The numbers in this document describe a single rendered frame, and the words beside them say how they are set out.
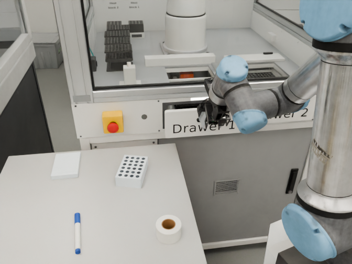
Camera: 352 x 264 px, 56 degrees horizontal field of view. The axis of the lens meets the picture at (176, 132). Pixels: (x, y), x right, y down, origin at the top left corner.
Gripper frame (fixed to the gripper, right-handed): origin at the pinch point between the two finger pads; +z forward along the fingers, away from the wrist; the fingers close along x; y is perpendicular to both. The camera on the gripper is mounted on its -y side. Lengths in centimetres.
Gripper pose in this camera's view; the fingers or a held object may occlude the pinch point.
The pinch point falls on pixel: (207, 118)
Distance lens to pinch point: 115.5
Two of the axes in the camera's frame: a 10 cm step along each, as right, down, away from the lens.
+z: -0.9, 3.9, 9.2
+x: 9.9, -0.8, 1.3
